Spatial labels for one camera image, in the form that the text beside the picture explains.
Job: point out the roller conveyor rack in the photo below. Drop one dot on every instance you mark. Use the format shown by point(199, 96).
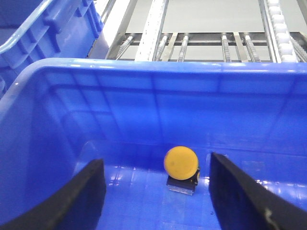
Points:
point(200, 30)

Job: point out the yellow push button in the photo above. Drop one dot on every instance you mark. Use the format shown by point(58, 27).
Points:
point(182, 167)

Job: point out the blue bin far right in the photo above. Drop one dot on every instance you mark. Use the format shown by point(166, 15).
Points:
point(31, 30)

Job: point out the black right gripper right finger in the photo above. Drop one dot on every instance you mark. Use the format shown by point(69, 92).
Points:
point(240, 203)

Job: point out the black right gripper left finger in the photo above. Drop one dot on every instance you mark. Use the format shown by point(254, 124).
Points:
point(77, 205)

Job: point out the blue plastic bin right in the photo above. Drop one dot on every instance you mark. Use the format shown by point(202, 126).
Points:
point(61, 113)

